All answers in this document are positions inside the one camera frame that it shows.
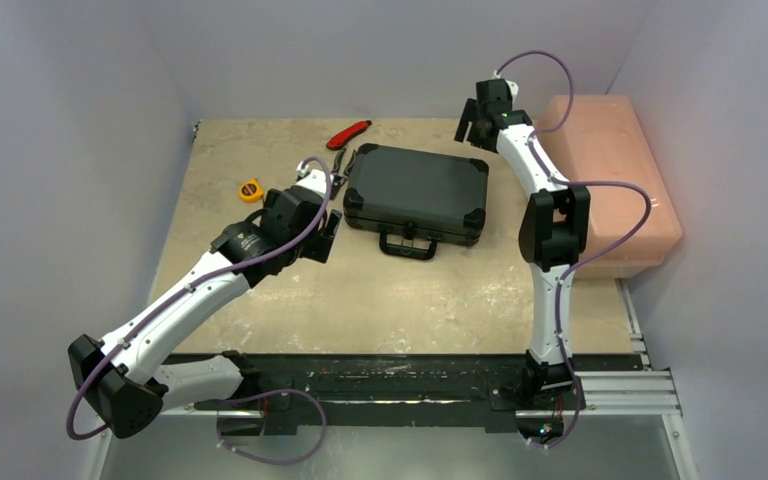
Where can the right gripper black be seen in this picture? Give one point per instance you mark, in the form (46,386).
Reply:
(478,126)

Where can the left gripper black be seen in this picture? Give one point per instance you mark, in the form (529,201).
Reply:
(331,223)

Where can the black poker set case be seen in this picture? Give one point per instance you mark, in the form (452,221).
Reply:
(414,200)

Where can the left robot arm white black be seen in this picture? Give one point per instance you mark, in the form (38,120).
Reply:
(122,380)

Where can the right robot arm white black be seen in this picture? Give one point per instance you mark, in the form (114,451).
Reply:
(552,235)

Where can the black pliers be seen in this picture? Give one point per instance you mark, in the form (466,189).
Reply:
(341,170)

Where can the yellow tape measure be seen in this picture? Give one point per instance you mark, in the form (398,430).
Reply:
(251,191)

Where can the pink plastic storage box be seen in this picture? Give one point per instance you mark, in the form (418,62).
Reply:
(602,140)

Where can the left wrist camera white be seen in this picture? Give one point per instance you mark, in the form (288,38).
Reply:
(312,178)

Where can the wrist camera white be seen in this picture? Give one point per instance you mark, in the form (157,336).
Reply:
(512,86)
(312,178)

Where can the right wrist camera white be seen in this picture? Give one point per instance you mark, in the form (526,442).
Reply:
(512,86)

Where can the red handled knife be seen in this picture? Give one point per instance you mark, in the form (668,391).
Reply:
(343,137)

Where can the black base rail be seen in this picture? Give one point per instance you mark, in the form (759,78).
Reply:
(494,392)

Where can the aluminium frame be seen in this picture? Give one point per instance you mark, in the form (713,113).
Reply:
(612,384)

